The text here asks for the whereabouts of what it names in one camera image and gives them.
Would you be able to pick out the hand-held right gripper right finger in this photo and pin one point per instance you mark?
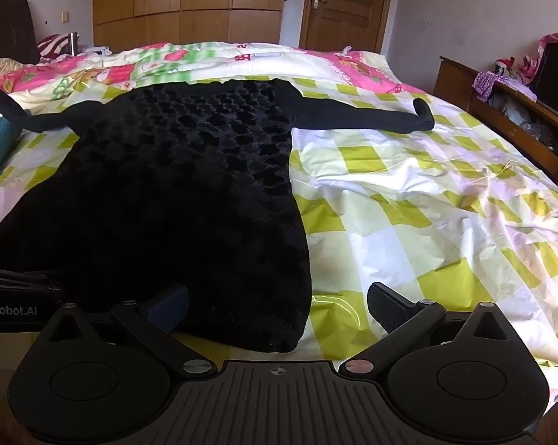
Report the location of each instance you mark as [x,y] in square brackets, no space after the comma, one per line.
[384,306]

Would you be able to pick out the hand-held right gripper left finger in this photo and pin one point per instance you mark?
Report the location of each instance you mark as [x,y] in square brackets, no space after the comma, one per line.
[170,307]

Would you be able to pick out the black knitted sweater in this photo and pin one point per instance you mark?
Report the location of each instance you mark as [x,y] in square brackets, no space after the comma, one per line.
[168,194]

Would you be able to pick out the yellow-green checked bed sheet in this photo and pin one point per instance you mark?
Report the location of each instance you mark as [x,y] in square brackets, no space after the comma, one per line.
[422,204]

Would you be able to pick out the wooden side cabinet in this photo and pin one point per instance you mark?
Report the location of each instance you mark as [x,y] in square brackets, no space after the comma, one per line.
[496,111]

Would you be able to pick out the beige pillow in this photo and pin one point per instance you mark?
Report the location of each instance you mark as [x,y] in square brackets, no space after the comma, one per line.
[1,67]

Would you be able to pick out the pink floral quilt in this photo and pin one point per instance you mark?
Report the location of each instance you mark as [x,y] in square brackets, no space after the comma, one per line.
[205,62]

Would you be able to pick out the purple patterned cloth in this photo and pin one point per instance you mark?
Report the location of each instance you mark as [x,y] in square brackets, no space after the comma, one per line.
[489,81]

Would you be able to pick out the red striped pillow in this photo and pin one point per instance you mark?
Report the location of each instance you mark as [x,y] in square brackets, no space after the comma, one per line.
[54,46]

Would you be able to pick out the red white plush toy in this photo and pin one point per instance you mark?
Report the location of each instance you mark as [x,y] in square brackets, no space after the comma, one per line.
[505,67]

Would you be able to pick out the dark wooden headboard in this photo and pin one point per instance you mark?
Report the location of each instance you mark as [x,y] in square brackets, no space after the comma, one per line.
[8,30]

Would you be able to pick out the black television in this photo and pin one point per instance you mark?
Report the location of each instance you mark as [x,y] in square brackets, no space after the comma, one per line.
[557,83]

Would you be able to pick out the brown wooden door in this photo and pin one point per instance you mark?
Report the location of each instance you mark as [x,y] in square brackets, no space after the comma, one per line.
[346,4]

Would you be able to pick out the wooden wardrobe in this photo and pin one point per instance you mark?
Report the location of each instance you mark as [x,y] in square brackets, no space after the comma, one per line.
[186,0]

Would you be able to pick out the pink patterned cloth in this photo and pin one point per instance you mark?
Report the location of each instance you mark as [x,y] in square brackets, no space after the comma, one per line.
[550,44]

